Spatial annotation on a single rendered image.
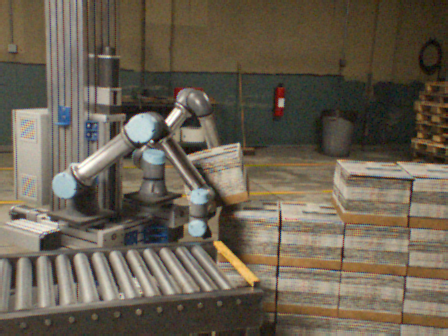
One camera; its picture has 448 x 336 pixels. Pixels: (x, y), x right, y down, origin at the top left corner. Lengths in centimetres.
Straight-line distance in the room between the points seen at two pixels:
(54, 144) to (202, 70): 653
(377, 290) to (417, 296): 18
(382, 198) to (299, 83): 740
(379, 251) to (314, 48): 757
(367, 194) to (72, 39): 154
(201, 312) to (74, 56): 147
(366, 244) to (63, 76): 164
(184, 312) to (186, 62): 763
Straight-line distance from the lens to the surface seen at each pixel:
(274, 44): 981
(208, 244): 238
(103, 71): 286
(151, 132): 236
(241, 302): 194
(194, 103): 312
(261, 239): 271
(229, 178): 270
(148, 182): 304
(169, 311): 187
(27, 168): 313
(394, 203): 274
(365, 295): 284
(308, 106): 1013
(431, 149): 922
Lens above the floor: 155
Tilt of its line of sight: 11 degrees down
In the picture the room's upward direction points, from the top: 3 degrees clockwise
